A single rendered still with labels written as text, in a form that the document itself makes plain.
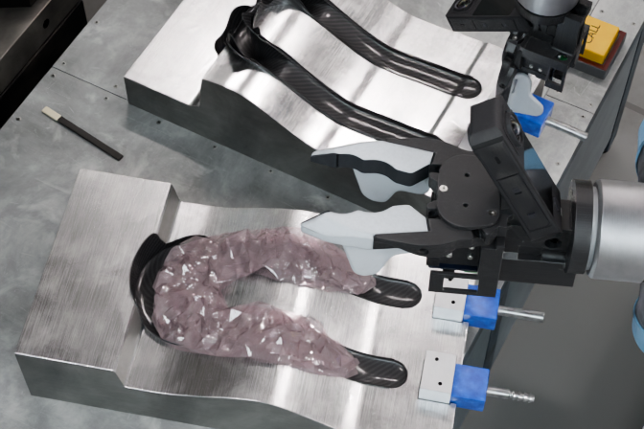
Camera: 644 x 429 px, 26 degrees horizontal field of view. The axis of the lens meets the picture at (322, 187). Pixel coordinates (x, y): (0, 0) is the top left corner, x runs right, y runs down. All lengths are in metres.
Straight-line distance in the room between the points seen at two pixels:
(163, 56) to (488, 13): 0.47
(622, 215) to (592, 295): 1.69
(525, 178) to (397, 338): 0.69
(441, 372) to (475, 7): 0.44
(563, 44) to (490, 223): 0.67
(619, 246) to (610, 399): 1.60
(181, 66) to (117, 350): 0.46
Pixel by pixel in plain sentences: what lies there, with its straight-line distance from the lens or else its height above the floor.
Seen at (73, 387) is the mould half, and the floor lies 0.85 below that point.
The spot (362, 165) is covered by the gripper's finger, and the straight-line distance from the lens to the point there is 1.06.
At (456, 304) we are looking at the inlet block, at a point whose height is 0.88.
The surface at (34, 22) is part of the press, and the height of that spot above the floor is 0.78.
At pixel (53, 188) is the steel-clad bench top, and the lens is 1.87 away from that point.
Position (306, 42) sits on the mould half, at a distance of 1.83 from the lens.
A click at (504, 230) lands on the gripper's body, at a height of 1.46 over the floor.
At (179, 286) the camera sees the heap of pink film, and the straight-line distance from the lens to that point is 1.66.
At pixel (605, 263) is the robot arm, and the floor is 1.45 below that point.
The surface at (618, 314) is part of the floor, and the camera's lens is 2.71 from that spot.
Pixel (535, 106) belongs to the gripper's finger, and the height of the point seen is 0.95.
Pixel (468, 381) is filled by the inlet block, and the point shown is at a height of 0.87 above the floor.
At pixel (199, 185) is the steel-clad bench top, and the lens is 1.84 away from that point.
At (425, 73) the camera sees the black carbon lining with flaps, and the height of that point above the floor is 0.88.
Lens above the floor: 2.32
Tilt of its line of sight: 56 degrees down
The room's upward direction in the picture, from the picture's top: straight up
